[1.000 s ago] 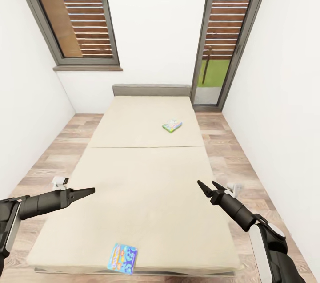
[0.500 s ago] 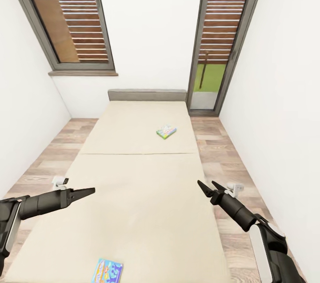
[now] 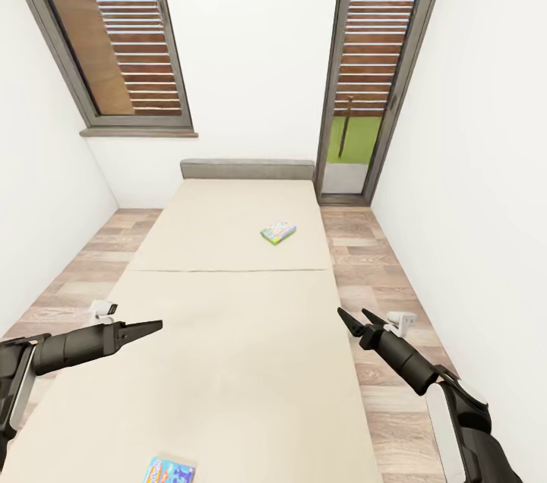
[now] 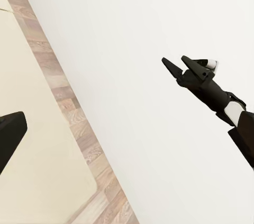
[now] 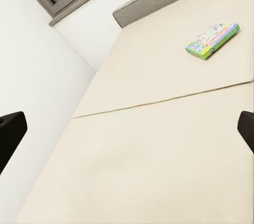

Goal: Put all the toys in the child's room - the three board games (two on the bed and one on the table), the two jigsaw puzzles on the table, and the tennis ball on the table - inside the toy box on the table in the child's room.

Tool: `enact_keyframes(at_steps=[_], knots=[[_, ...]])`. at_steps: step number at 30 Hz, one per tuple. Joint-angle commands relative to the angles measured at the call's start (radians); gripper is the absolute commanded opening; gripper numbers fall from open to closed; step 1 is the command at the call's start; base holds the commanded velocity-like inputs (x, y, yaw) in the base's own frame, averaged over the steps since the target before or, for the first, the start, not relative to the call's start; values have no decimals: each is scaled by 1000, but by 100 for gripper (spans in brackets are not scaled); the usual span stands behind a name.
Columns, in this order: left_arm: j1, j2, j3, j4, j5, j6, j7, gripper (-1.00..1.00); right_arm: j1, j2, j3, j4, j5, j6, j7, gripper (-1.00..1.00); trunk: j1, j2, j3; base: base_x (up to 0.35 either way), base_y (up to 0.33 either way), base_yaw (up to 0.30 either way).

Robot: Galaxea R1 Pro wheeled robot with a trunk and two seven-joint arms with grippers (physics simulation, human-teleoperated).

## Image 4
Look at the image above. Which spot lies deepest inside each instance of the bed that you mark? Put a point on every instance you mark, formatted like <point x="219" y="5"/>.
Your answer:
<point x="47" y="179"/>

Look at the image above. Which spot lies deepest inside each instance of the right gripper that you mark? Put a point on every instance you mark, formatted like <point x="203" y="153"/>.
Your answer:
<point x="196" y="79"/>

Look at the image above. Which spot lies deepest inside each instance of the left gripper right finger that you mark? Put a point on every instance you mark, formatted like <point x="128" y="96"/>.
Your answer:
<point x="246" y="128"/>

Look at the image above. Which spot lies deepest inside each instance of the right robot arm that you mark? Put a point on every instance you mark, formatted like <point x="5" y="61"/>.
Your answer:
<point x="198" y="79"/>

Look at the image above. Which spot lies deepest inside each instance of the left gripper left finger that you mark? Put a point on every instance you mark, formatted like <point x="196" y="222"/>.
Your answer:
<point x="12" y="129"/>

